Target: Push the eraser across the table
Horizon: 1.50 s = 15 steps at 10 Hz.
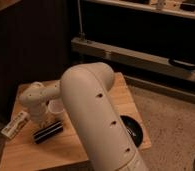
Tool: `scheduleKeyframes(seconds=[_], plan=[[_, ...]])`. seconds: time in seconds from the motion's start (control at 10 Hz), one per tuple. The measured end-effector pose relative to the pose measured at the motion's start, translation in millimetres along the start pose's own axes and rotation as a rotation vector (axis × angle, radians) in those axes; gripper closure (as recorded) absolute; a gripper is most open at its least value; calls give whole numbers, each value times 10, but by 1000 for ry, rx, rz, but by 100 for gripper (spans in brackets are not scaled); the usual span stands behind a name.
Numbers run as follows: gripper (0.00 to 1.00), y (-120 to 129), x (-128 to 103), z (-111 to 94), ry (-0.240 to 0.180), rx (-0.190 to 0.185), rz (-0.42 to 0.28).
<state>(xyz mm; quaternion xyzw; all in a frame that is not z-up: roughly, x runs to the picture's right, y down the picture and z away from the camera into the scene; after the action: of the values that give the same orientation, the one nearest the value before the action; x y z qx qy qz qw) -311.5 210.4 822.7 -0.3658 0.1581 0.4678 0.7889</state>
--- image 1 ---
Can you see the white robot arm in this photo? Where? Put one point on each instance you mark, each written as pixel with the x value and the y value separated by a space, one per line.
pixel 83 90

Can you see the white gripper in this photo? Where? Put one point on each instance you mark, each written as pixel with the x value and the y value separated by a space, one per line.
pixel 43 121

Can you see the metal vertical rod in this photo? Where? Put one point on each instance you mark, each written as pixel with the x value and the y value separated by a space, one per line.
pixel 81 32

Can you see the grey metal rail case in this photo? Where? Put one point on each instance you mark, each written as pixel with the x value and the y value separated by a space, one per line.
pixel 132 58

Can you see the wooden shelf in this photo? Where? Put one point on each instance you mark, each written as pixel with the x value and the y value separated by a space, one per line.
pixel 158 7

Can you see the translucent plastic cup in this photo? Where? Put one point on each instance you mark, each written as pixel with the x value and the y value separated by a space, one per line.
pixel 56 108

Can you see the black round bowl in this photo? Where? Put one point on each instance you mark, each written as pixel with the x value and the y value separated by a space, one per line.
pixel 134 129

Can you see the black striped eraser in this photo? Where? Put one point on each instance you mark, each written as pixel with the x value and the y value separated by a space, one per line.
pixel 45 133

